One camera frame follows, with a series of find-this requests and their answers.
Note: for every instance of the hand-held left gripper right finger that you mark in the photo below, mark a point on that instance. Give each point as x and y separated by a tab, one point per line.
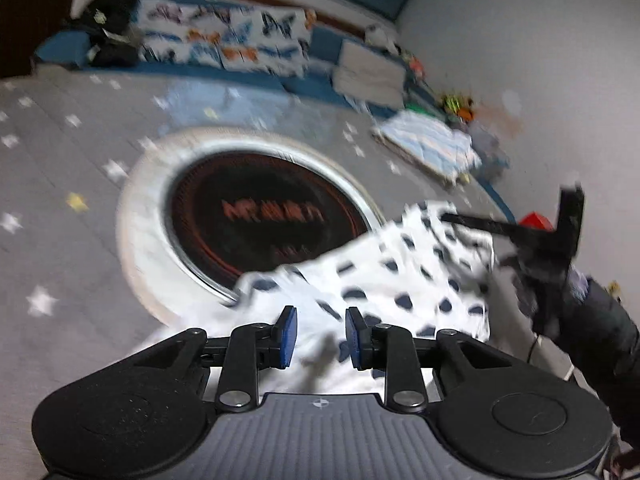
356	338

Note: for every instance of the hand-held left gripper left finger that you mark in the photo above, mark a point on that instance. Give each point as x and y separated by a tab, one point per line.
288	335

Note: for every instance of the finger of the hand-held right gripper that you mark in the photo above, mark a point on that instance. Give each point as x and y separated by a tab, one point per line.
475	224

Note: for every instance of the white polka dot pants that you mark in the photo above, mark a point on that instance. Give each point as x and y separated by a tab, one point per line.
380	280

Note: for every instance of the person's right hand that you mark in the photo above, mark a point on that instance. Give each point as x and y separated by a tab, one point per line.
525	300

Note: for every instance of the red plastic item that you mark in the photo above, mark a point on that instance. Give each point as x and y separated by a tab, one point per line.
535	221

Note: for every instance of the clear blue plastic box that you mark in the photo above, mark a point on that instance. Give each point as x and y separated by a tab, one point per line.
492	155

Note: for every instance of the striped folded cloth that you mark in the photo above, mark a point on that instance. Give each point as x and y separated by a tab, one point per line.
430	145

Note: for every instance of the black round induction cooktop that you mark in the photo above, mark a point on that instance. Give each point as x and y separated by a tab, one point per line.
260	220

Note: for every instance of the pink orange plush toy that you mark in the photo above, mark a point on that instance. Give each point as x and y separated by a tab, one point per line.
415	65

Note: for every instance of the round white mat beige edge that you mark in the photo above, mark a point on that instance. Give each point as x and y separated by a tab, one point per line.
145	240

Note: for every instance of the grey pillow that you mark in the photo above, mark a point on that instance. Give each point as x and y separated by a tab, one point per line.
370	75

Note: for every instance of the black white plush toy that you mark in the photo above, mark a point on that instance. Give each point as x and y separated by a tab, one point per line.
380	37

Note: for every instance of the butterfly print cushion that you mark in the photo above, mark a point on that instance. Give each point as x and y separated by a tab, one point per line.
185	30
270	40

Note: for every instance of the grey star tablecloth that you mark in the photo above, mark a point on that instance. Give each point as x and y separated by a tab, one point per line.
60	170

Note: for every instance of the blue sofa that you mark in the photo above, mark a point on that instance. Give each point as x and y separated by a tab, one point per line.
60	47

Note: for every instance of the black jacket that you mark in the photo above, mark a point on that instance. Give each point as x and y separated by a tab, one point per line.
110	10

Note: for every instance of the brown wooden door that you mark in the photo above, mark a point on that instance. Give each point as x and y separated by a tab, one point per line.
30	10

